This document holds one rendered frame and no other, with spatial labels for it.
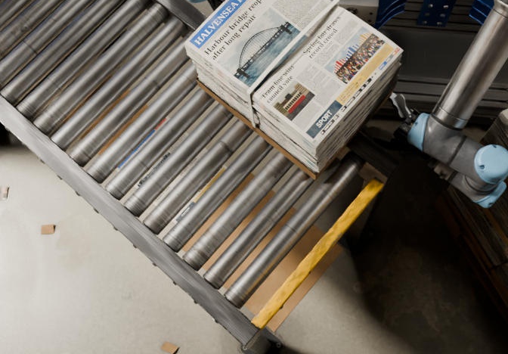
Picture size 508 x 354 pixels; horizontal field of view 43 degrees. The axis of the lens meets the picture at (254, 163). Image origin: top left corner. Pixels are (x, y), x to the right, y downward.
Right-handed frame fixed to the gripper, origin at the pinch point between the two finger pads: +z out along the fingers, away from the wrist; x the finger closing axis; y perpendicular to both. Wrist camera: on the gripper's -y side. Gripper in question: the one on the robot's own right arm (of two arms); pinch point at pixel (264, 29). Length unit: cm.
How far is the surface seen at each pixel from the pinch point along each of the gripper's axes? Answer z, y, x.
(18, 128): -28, 2, -60
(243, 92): 15.7, 22.1, -23.4
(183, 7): -20.0, 1.8, -9.3
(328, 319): 57, -78, -38
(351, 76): 31.6, 25.1, -7.1
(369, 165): 43.3, 1.2, -12.1
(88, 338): -1, -78, -97
